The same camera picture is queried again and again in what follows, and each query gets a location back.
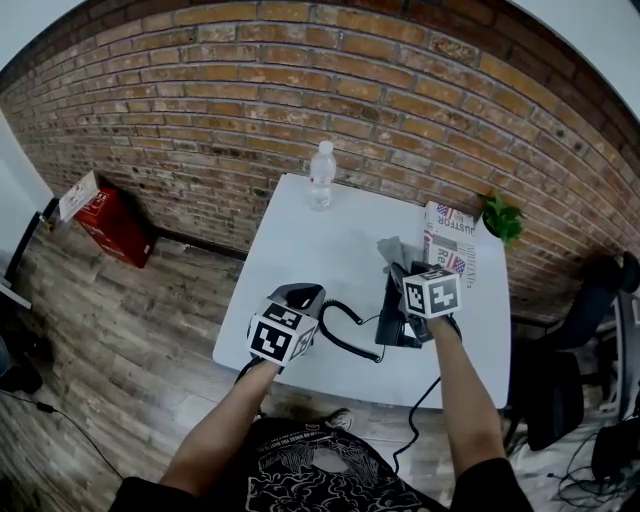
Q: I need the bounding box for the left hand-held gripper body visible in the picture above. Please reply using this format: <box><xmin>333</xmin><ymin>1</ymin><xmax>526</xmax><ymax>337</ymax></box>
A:
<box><xmin>246</xmin><ymin>300</ymin><xmax>320</xmax><ymax>372</ymax></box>

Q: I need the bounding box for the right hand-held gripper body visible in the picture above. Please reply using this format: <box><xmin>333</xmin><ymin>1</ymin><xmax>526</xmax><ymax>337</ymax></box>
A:
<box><xmin>402</xmin><ymin>268</ymin><xmax>463</xmax><ymax>344</ymax></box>

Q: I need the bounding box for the grey knitted cloth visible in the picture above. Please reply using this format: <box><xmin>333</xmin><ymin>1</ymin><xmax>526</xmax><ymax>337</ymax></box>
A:
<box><xmin>376</xmin><ymin>236</ymin><xmax>427</xmax><ymax>275</ymax></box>

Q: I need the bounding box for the person's left forearm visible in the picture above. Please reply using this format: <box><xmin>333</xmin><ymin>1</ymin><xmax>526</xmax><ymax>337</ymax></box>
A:
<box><xmin>158</xmin><ymin>358</ymin><xmax>285</xmax><ymax>497</ymax></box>

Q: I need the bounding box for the person's right forearm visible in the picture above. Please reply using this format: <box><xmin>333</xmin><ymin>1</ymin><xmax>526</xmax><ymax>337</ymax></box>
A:
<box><xmin>428</xmin><ymin>312</ymin><xmax>507</xmax><ymax>485</ymax></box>

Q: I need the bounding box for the folded newspaper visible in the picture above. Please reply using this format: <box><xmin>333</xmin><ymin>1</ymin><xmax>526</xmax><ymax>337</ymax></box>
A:
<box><xmin>421</xmin><ymin>200</ymin><xmax>480</xmax><ymax>292</ymax></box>

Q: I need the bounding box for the small green potted plant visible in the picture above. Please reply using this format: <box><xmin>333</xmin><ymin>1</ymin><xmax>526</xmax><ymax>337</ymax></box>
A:
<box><xmin>477</xmin><ymin>191</ymin><xmax>526</xmax><ymax>248</ymax></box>

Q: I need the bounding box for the person's right shoe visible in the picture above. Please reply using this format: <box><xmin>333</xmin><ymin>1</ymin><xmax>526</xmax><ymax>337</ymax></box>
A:
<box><xmin>323</xmin><ymin>407</ymin><xmax>355</xmax><ymax>432</ymax></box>

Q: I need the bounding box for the clear plastic water bottle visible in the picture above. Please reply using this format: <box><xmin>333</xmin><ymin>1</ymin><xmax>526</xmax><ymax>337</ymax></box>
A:
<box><xmin>306</xmin><ymin>140</ymin><xmax>338</xmax><ymax>212</ymax></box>

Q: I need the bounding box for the person's black printed shirt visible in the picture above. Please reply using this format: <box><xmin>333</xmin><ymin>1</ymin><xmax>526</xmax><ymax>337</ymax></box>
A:
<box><xmin>108</xmin><ymin>416</ymin><xmax>542</xmax><ymax>512</ymax></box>

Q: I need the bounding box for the black office chair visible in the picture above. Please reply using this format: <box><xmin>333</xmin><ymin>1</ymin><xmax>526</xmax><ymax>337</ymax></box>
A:
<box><xmin>521</xmin><ymin>251</ymin><xmax>640</xmax><ymax>452</ymax></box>

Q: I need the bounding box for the red box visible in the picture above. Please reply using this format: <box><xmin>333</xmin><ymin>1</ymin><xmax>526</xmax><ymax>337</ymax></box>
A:
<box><xmin>73</xmin><ymin>186</ymin><xmax>157</xmax><ymax>270</ymax></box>

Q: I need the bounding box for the dark-topped desk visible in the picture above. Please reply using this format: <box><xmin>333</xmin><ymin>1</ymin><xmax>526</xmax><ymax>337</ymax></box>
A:
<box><xmin>613</xmin><ymin>288</ymin><xmax>640</xmax><ymax>417</ymax></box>

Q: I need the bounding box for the white card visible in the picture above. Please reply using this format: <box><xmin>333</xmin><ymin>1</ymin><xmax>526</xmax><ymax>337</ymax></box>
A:
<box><xmin>58</xmin><ymin>170</ymin><xmax>102</xmax><ymax>224</ymax></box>

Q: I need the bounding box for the black swivel chair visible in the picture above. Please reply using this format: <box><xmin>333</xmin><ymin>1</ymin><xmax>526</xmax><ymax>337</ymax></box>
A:
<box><xmin>0</xmin><ymin>333</ymin><xmax>45</xmax><ymax>395</ymax></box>

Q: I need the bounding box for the white side desk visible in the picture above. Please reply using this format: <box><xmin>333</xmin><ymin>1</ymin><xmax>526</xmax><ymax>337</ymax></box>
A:
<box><xmin>0</xmin><ymin>109</ymin><xmax>57</xmax><ymax>310</ymax></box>

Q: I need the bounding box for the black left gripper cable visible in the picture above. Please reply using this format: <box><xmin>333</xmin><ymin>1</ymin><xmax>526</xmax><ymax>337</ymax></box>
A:
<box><xmin>233</xmin><ymin>355</ymin><xmax>265</xmax><ymax>387</ymax></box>

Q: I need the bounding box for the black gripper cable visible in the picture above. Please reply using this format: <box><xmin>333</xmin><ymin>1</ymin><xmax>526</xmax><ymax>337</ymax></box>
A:
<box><xmin>233</xmin><ymin>355</ymin><xmax>265</xmax><ymax>387</ymax></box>
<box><xmin>391</xmin><ymin>375</ymin><xmax>443</xmax><ymax>475</ymax></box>

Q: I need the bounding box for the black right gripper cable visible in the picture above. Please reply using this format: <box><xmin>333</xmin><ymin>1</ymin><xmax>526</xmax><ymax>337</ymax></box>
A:
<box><xmin>391</xmin><ymin>375</ymin><xmax>443</xmax><ymax>475</ymax></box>

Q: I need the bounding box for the black floor cable with adapter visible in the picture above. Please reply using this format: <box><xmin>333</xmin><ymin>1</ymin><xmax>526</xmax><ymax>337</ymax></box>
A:
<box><xmin>0</xmin><ymin>387</ymin><xmax>124</xmax><ymax>479</ymax></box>

